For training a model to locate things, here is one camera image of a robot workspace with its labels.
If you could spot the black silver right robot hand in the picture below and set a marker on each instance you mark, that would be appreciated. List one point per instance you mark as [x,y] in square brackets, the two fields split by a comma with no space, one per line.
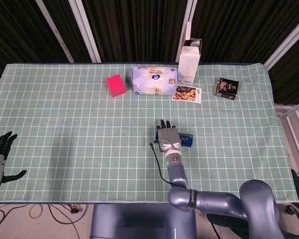
[168,138]

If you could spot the blue patterned box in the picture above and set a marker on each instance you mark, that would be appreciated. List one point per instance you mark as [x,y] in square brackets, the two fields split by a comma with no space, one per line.
[187,140]

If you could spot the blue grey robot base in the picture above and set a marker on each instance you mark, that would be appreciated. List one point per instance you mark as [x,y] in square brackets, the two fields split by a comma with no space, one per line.
[129,219]

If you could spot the blue grey right robot arm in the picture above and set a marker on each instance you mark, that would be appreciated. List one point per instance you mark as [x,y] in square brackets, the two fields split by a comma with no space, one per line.
[214,201]

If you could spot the small snack card packet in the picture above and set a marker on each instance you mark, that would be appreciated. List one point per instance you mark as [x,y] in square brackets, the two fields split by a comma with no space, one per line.
[187,94]

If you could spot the light blue tissue pack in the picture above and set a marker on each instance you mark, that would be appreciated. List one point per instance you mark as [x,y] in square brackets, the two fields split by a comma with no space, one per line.
[152,79]

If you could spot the pink cube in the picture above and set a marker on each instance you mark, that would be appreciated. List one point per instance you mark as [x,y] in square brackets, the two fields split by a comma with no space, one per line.
[115,85]

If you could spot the tall white carton box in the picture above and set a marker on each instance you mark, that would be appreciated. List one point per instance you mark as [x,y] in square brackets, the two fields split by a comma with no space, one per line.
[188,64]

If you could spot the black printed tin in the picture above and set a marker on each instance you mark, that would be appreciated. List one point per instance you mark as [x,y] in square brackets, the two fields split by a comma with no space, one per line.
[226,88]

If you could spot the green checkered tablecloth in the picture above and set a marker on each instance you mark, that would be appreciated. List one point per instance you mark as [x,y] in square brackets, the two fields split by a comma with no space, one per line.
[89,137]

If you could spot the yellow black floor plug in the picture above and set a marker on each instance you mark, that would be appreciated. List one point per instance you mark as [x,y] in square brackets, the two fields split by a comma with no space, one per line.
[73,208]

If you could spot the black pleated curtain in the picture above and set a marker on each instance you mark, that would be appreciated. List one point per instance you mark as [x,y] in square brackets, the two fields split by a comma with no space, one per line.
[139,30]

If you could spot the aluminium side rack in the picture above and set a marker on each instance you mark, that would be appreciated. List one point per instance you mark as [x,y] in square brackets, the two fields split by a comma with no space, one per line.
[295,129]

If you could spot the white aluminium frame post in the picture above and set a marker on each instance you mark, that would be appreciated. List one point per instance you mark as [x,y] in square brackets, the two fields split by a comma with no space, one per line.
[189,12]
[54,31]
[86,32]
[286,43]

